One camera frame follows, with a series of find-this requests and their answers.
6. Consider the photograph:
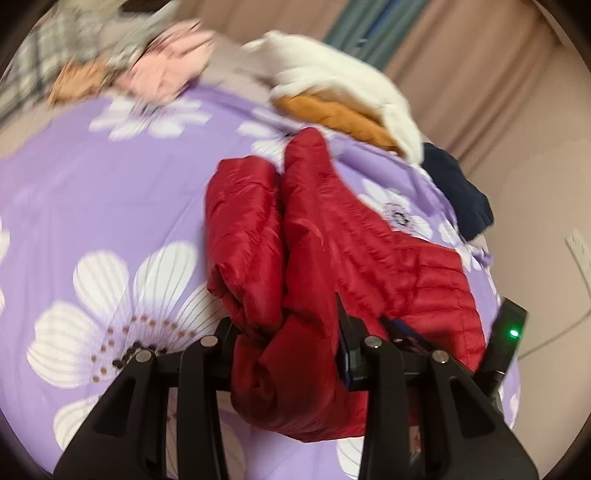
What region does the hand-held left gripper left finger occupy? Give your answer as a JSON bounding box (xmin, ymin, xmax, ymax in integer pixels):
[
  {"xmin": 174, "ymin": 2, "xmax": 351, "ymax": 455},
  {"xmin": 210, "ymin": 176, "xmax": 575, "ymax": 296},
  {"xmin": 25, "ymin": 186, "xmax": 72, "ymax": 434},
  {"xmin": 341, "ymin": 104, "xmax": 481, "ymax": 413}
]
[{"xmin": 53, "ymin": 318, "xmax": 241, "ymax": 480}]

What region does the red down jacket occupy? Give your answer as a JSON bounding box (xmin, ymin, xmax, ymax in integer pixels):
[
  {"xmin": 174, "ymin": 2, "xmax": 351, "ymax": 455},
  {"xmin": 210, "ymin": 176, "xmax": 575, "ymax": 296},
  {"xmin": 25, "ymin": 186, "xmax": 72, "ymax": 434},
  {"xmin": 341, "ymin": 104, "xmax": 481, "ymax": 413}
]
[{"xmin": 204, "ymin": 127, "xmax": 483, "ymax": 445}]

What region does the mustard garment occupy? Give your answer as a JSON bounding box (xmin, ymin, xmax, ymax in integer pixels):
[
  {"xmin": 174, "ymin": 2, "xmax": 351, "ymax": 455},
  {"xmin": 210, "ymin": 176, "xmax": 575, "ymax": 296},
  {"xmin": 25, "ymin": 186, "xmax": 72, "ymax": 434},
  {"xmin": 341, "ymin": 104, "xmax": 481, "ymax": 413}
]
[{"xmin": 277, "ymin": 92, "xmax": 402, "ymax": 155}]

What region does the grey plaid cloth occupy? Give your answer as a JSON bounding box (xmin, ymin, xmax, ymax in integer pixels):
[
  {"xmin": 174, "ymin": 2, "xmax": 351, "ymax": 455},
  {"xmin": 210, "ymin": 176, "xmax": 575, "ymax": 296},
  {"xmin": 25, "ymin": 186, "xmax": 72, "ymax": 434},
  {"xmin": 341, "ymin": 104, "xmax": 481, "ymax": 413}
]
[{"xmin": 0, "ymin": 0, "xmax": 139, "ymax": 125}]

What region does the navy fleece garment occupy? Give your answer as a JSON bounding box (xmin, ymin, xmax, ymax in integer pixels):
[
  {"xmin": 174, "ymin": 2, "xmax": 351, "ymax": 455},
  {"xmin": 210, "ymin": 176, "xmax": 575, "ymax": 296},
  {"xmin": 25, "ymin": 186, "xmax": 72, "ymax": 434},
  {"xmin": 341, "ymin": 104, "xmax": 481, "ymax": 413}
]
[{"xmin": 421, "ymin": 142, "xmax": 495, "ymax": 243}]

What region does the white fleece garment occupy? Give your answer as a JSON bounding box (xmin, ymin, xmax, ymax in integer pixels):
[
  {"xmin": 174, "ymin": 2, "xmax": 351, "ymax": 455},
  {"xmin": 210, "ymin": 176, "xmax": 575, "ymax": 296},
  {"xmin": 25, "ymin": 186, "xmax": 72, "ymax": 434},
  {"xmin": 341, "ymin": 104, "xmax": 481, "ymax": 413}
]
[{"xmin": 242, "ymin": 30, "xmax": 426, "ymax": 164}]

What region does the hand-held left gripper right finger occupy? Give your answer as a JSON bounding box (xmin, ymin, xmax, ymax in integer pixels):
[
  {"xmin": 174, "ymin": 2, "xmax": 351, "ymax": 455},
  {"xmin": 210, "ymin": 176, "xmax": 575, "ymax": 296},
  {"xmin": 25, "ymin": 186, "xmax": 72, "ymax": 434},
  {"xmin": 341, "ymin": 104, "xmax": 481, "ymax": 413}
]
[{"xmin": 335, "ymin": 292, "xmax": 540, "ymax": 480}]

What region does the purple floral blanket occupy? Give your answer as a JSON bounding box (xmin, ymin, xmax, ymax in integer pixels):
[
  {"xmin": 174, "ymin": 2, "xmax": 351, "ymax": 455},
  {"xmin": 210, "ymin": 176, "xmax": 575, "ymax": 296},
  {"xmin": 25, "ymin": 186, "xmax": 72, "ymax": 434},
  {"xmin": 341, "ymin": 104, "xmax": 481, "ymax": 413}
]
[{"xmin": 0, "ymin": 85, "xmax": 522, "ymax": 480}]

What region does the tan small cloth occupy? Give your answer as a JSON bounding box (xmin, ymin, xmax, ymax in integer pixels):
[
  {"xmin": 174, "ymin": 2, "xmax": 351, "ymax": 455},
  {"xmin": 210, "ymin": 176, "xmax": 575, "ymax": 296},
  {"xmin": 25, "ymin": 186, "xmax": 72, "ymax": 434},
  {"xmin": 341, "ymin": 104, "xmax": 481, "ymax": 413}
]
[{"xmin": 48, "ymin": 60, "xmax": 109, "ymax": 107}]

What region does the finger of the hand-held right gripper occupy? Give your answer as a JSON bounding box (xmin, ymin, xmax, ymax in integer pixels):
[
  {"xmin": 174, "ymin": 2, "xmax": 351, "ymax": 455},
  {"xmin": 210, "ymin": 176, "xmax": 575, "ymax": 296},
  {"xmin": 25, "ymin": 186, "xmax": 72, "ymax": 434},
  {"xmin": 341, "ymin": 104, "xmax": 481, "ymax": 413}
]
[{"xmin": 379, "ymin": 316, "xmax": 435, "ymax": 358}]

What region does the beige curtain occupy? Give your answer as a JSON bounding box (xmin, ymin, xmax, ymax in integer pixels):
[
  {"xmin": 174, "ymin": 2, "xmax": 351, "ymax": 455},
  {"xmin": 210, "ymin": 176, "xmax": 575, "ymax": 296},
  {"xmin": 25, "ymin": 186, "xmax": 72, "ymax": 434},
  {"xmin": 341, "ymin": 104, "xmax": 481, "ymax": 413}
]
[
  {"xmin": 178, "ymin": 0, "xmax": 345, "ymax": 40},
  {"xmin": 383, "ymin": 0, "xmax": 571, "ymax": 162}
]

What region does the pink garment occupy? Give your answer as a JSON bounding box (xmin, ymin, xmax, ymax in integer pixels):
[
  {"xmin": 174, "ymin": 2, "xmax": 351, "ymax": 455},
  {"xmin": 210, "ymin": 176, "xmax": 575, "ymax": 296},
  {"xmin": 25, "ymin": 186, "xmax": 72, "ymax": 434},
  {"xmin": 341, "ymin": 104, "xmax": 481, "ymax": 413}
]
[{"xmin": 115, "ymin": 19, "xmax": 217, "ymax": 103}]

